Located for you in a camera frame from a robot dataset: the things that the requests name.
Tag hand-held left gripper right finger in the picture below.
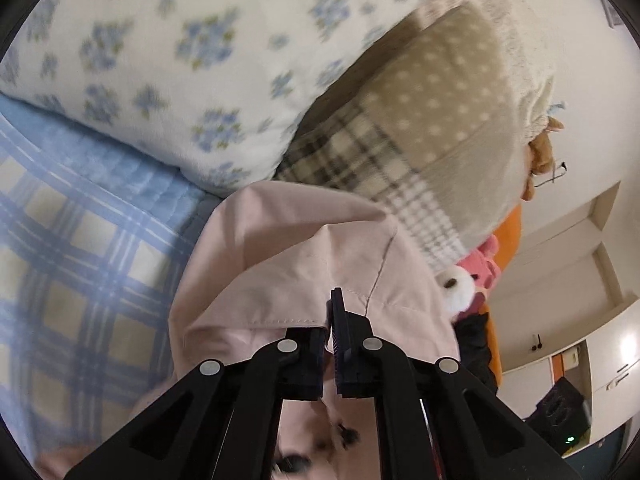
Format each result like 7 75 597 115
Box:
329 287 581 480

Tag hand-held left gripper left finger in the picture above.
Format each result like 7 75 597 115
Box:
62 327 328 480

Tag pink hooded jacket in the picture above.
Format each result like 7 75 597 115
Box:
37 180 461 480

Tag dark cloth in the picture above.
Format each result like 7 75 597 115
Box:
452 310 501 396

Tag pink plush toy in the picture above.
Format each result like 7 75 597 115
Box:
457 235 502 291

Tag black box with green light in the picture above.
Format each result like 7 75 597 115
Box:
525 375 593 448

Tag beige patchwork pillow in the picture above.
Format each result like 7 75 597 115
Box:
272 2 523 271

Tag blue plaid blanket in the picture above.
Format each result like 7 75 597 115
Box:
0 110 201 431

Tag light blue fleece blanket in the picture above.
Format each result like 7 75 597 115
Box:
0 95 221 441

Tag white wardrobe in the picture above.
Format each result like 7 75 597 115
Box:
500 300 640 441

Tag brown plush toy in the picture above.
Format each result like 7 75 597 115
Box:
520 115 566 203

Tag thin-framed glasses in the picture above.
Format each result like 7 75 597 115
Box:
532 160 568 188

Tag blue floral pillow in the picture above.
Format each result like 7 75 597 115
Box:
0 0 446 198

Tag cream lace pillow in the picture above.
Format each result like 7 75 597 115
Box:
440 0 558 146

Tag orange bed frame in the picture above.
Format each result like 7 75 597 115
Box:
487 205 525 386

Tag wall picture frame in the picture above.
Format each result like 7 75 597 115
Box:
602 0 626 28

